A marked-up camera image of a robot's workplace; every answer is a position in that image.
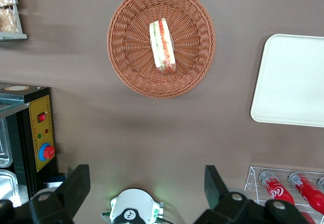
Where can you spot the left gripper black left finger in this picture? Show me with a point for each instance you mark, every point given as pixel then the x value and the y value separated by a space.
pixel 63 196

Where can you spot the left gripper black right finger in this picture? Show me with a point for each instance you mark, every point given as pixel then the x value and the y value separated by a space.
pixel 227 206

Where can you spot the triangle sandwich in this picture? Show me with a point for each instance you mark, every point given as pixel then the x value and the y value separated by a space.
pixel 162 47

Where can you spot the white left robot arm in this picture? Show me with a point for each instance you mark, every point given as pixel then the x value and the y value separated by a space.
pixel 134 201

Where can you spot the beige plastic tray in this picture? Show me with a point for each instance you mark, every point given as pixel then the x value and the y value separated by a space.
pixel 291 82

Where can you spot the large brown wicker basket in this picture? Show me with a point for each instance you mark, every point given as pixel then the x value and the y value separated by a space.
pixel 126 57

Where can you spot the grey metal snack tray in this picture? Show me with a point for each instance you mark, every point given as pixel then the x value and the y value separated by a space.
pixel 12 36

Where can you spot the clear acrylic bottle rack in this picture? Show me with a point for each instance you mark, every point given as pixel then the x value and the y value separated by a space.
pixel 253 181

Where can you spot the red cola bottle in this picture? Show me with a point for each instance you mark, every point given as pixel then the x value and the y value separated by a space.
pixel 276 191
pixel 307 219
pixel 308 193

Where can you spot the steel warmer pan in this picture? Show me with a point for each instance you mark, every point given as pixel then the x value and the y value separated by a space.
pixel 7 188
pixel 3 145

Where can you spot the black food warmer machine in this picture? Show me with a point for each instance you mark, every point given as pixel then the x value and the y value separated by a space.
pixel 43 107

